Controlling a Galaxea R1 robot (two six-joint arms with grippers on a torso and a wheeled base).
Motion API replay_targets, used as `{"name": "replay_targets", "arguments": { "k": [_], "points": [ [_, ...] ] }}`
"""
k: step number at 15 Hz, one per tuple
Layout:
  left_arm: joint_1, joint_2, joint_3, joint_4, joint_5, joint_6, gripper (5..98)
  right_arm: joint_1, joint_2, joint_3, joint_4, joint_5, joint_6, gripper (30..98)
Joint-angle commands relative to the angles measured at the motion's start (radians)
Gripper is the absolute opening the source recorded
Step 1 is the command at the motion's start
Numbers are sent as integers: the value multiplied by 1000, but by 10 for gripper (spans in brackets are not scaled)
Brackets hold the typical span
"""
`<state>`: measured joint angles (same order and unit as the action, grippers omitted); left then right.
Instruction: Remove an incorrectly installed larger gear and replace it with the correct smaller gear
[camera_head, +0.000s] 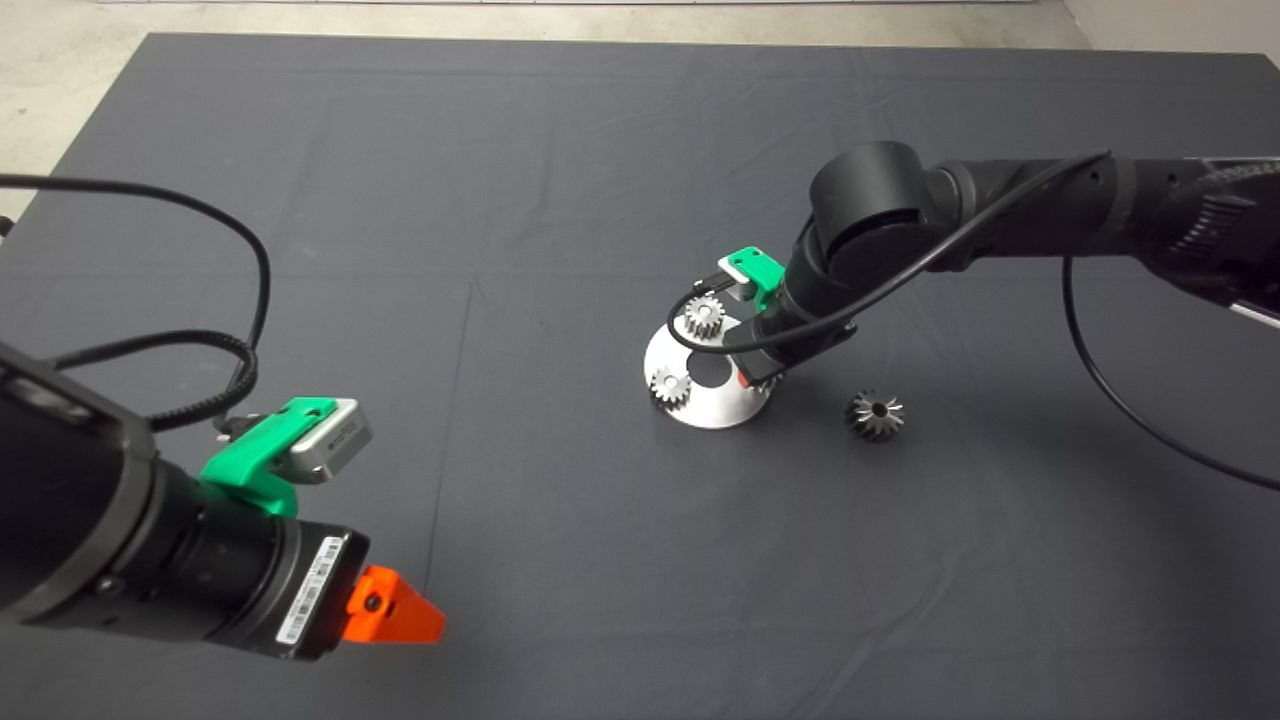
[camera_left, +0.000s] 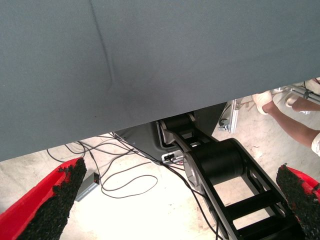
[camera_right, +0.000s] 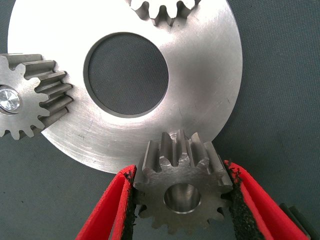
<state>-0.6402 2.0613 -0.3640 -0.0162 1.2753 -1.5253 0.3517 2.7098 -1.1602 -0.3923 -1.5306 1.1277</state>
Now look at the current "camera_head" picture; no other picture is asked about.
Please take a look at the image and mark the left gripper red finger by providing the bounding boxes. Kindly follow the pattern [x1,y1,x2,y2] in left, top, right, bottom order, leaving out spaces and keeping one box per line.
[345,565,447,644]

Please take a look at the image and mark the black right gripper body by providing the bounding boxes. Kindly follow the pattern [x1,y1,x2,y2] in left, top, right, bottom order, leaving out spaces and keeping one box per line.
[725,312,859,381]

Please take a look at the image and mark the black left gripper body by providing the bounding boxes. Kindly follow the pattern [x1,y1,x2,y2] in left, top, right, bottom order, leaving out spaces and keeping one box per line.
[228,517,371,661]

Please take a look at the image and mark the large steel bevel gear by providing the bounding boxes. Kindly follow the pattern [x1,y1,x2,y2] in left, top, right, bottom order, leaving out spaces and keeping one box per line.
[845,389,906,443]

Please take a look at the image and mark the small steel spur gear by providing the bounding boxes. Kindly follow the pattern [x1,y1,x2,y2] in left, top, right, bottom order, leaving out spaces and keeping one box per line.
[684,297,727,341]
[650,367,693,411]

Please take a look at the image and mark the round metal plate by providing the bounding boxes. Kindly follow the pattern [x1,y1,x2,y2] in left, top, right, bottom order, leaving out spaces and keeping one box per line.
[643,313,774,431]

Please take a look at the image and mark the dark grey table cloth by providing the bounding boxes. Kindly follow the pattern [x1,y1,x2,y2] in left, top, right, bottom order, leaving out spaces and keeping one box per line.
[0,33,1280,720]

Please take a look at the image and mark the green right camera mount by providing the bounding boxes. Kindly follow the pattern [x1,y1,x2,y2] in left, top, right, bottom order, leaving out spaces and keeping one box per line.
[727,247,787,312]

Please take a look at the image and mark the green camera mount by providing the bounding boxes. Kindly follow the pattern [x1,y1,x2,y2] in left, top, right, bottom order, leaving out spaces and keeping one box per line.
[200,397,339,518]
[727,247,787,312]

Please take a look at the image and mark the green left camera mount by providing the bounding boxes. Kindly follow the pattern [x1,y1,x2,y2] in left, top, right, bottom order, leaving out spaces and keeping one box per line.
[200,397,339,518]

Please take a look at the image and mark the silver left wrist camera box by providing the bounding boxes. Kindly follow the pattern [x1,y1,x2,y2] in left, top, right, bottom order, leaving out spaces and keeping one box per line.
[290,398,374,486]

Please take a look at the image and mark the black corrugated cable conduit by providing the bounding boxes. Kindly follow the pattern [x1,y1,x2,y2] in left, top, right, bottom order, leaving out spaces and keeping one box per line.
[50,330,259,433]

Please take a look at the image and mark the thin black left camera cable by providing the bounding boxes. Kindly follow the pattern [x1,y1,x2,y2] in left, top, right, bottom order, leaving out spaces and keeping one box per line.
[0,174,272,426]

